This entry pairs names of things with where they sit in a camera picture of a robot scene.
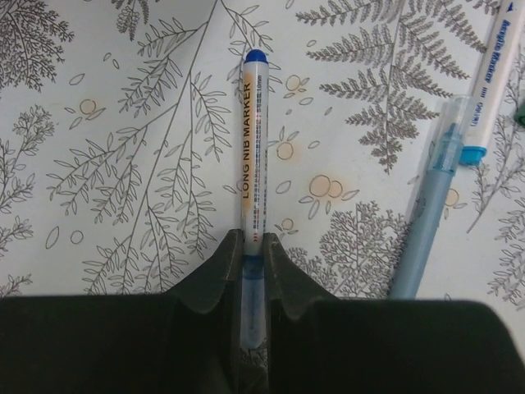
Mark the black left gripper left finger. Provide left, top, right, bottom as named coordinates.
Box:
left=1, top=230, right=243, bottom=393

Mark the white marker blue cap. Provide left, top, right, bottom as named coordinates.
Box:
left=459, top=0, right=524, bottom=166

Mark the blue long nib marker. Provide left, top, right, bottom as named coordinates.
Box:
left=240, top=49, right=269, bottom=350

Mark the floral table mat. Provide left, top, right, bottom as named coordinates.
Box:
left=1, top=1, right=500, bottom=298

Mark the light blue pen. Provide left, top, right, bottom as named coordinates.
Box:
left=389, top=95, right=473, bottom=300

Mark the white marker green cap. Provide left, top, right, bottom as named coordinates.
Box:
left=514, top=102, right=525, bottom=128

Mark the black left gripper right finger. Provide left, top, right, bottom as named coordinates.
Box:
left=263, top=233, right=524, bottom=393

